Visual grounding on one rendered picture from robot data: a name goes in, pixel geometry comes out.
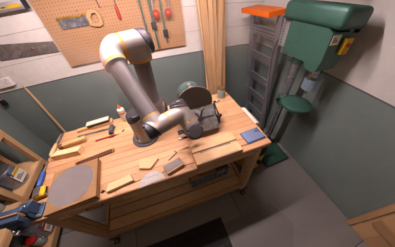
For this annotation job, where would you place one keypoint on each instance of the grey mitre gauge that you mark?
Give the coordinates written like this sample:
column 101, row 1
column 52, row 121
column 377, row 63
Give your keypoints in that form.
column 201, row 114

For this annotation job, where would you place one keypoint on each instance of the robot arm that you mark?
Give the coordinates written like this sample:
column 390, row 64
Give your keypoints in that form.
column 123, row 71

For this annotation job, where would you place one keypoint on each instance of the grey sander table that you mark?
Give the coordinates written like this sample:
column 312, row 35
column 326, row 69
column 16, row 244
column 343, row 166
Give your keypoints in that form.
column 209, row 123

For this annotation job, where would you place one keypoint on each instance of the brown sanding disc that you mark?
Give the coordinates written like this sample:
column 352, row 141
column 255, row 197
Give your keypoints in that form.
column 197, row 97

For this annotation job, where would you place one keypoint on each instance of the wooden rack block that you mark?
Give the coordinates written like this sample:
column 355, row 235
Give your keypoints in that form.
column 216, row 154

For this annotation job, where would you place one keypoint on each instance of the green grey disc sander body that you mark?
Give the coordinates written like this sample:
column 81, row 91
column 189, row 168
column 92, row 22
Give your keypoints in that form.
column 185, row 88

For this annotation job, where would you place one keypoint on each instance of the pale grey half disc sheet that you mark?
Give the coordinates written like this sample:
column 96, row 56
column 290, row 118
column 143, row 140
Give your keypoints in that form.
column 151, row 179

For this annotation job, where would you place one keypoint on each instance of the black lever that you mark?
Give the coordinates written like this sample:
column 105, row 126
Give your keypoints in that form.
column 217, row 112

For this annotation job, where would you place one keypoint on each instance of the pale green jar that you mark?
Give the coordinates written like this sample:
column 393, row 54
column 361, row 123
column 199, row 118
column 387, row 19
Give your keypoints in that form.
column 221, row 92

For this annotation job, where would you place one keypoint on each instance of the black hex key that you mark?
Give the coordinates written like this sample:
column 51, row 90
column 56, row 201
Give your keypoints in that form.
column 172, row 155

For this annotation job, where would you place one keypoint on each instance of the grey topped sanding block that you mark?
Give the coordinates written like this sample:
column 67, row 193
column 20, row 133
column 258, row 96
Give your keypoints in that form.
column 173, row 166

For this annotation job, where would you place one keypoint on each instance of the dark grey plastic crate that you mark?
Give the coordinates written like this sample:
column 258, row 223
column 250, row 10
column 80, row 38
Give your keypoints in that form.
column 209, row 176

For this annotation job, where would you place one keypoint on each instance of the blue pad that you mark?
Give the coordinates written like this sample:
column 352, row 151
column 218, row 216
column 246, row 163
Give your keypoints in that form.
column 252, row 136

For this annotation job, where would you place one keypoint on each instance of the five sided wooden block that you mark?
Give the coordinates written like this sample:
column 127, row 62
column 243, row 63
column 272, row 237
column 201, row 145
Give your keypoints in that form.
column 148, row 163

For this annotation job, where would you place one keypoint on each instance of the white glue bottle orange cap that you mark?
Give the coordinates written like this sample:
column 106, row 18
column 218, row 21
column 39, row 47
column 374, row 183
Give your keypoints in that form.
column 121, row 113

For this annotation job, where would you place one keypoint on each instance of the leaning pale wooden planks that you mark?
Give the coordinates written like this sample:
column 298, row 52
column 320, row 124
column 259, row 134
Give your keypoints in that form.
column 211, row 46

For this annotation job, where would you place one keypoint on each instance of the small black block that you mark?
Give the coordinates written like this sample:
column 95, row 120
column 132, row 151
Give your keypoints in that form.
column 111, row 129

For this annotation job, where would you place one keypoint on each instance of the wooden workbench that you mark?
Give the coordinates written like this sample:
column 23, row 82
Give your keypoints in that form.
column 154, row 203

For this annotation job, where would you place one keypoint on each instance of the red pencil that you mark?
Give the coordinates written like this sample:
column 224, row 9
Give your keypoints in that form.
column 106, row 137

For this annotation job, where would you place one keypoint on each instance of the pale wooden block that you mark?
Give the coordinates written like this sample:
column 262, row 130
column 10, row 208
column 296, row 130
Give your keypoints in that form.
column 120, row 183
column 74, row 142
column 66, row 152

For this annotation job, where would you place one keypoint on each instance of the white topped sanding block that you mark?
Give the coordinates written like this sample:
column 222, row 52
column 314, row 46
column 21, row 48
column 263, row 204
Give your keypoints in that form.
column 97, row 121

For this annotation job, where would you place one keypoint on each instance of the thin dark grey file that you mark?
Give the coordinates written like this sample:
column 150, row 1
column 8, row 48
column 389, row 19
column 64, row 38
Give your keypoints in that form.
column 92, row 132

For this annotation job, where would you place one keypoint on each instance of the brown wooden ruler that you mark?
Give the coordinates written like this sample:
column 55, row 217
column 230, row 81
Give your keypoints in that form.
column 95, row 156

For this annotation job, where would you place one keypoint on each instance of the black floor mat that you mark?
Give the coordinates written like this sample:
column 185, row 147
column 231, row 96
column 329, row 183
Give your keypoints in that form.
column 197, row 234

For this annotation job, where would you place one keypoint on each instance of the wooden board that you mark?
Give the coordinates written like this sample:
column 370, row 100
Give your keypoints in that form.
column 95, row 173

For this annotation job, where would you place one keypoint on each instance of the grey stepladder orange top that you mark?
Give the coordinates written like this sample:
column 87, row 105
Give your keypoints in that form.
column 264, row 10

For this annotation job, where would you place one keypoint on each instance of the green drill press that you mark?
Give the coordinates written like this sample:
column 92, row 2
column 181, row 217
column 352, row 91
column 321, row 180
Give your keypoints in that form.
column 311, row 46

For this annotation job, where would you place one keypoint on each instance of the grey round sanding sheet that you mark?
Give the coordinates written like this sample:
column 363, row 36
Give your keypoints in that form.
column 71, row 185

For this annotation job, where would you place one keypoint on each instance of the brown pegboard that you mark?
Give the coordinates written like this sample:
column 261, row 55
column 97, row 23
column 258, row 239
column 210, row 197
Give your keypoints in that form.
column 77, row 43

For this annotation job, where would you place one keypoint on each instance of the thin wooden stick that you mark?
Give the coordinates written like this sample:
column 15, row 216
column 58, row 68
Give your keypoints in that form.
column 43, row 108

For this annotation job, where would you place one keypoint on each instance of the wooden shelf unit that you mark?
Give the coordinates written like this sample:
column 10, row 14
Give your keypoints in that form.
column 34, row 168

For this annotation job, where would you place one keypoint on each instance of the long grey metal strip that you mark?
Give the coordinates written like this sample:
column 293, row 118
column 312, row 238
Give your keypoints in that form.
column 27, row 51

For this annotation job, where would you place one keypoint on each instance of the blue bench vise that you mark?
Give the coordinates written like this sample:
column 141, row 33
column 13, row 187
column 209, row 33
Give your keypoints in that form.
column 27, row 210

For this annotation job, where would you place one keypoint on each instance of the grey round tin with label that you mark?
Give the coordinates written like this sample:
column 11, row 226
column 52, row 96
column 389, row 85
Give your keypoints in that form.
column 6, row 176

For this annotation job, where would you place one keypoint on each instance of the pale wooden furniture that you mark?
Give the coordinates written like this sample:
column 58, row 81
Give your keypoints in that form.
column 373, row 228

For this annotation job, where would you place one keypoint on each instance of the small black wall fitting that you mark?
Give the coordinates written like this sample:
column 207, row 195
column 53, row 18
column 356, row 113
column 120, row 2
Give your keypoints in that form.
column 3, row 102

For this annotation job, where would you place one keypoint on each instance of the white wall socket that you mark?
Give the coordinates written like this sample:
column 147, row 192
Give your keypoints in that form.
column 6, row 82

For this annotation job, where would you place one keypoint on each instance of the framed wall sign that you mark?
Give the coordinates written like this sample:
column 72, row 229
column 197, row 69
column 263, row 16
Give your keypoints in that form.
column 12, row 6

